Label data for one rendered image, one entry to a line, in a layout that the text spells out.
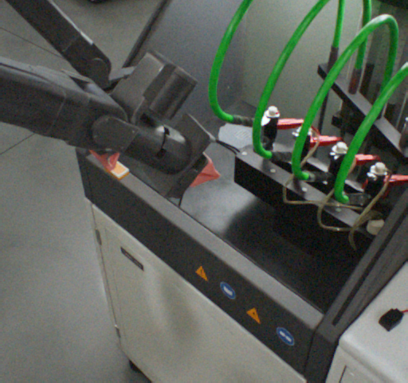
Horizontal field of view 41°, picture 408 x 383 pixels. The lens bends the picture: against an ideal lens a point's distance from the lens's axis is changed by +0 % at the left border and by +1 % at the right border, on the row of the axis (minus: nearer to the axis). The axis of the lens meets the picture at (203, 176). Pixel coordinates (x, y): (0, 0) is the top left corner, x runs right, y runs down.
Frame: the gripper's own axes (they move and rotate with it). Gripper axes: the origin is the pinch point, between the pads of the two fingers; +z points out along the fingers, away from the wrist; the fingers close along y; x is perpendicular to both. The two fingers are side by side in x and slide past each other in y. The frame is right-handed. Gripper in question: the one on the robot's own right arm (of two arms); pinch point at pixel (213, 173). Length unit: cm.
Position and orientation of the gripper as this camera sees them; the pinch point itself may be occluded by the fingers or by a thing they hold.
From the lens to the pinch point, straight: 78.7
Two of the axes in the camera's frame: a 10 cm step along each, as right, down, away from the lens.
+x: -5.3, -5.9, 6.2
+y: 6.2, -7.6, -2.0
